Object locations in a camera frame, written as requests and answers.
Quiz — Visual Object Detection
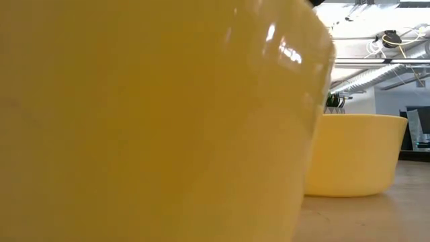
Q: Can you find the large yellow plastic bowl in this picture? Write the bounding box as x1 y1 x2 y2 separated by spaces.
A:
304 114 409 198
0 0 337 242

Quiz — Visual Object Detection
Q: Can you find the green potted plant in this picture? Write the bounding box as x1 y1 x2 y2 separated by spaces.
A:
325 92 346 115

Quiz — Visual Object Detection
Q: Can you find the dark office desk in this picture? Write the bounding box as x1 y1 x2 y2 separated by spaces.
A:
398 143 430 163

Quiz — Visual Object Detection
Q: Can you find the dark computer monitor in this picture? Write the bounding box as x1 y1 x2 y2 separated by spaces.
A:
399 106 430 144

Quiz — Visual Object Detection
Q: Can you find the silver ventilation duct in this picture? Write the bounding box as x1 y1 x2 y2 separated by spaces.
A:
330 43 430 95

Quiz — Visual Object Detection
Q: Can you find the ceiling light rail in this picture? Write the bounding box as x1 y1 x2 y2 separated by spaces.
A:
334 57 430 70

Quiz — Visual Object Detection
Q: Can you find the black ceiling cable reel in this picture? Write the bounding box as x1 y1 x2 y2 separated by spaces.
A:
376 30 402 50

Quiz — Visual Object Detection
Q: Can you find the yellow ceiling cable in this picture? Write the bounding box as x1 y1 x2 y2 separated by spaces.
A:
381 32 423 61

